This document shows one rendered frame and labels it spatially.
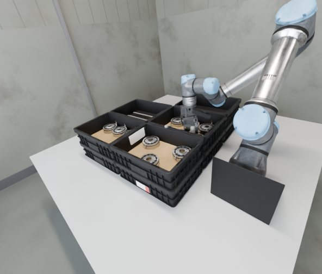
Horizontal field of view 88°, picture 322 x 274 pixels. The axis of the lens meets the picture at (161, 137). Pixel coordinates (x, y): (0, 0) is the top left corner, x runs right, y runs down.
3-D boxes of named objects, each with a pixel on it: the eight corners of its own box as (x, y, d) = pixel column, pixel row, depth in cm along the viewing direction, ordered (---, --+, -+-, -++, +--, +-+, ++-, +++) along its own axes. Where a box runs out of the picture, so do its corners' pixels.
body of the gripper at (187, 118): (180, 124, 101) (179, 104, 96) (194, 122, 101) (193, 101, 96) (184, 128, 94) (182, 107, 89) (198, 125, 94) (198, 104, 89)
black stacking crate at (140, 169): (114, 162, 94) (109, 146, 88) (149, 137, 113) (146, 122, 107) (172, 194, 71) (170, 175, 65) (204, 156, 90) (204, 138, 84)
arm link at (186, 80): (191, 75, 81) (177, 76, 86) (192, 98, 85) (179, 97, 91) (199, 73, 86) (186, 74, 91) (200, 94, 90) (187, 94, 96)
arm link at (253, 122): (267, 149, 65) (320, 20, 65) (260, 140, 54) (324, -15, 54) (236, 141, 73) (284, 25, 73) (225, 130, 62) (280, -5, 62)
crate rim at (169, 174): (109, 149, 89) (108, 145, 88) (147, 125, 108) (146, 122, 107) (170, 179, 66) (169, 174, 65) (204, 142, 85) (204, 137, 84)
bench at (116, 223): (301, 192, 156) (333, 125, 119) (210, 450, 66) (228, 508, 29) (171, 138, 258) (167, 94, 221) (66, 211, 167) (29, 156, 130)
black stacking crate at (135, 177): (203, 171, 96) (204, 155, 90) (174, 211, 77) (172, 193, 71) (152, 150, 119) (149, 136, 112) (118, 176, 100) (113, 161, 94)
